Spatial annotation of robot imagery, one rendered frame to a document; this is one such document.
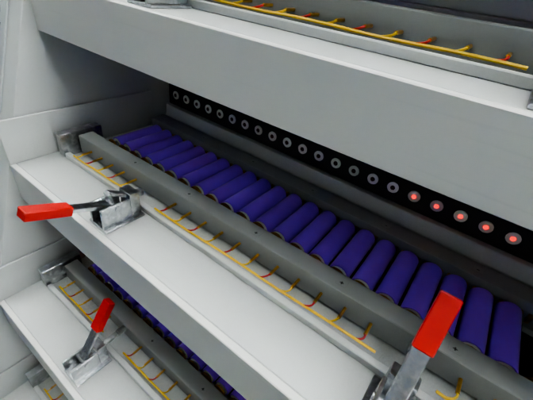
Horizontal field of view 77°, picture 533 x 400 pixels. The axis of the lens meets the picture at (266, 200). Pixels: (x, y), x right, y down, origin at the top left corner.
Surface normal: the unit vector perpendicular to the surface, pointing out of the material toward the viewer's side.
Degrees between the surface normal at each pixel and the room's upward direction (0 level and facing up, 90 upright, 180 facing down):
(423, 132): 109
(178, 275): 19
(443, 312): 74
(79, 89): 90
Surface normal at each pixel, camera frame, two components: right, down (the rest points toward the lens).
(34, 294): 0.12, -0.81
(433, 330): -0.42, -0.14
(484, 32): -0.60, 0.40
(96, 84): 0.79, 0.42
